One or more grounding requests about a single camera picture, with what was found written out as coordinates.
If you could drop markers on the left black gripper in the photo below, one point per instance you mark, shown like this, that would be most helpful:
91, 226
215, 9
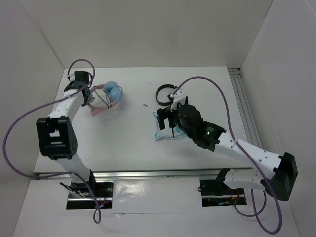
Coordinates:
86, 100

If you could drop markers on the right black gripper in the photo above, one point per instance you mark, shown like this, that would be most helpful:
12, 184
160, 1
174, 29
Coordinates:
163, 114

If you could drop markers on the pink blue cat-ear headphones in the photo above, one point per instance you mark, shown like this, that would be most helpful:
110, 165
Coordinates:
109, 93

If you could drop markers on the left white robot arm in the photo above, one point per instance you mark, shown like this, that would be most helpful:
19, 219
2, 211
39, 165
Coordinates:
57, 139

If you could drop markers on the black on-ear headphones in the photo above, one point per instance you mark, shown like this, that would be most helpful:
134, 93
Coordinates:
163, 94

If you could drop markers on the teal white cat-ear headphones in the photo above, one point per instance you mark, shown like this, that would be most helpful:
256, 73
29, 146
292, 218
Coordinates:
171, 135

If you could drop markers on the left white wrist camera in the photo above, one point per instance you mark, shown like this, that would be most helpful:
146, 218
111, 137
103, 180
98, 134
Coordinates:
71, 77

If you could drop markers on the aluminium front rail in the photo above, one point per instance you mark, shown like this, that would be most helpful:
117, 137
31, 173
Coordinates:
152, 174

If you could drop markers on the aluminium side rail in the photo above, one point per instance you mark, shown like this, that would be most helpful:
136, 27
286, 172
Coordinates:
247, 117

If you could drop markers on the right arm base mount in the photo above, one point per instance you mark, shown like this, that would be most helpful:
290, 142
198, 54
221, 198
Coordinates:
215, 194

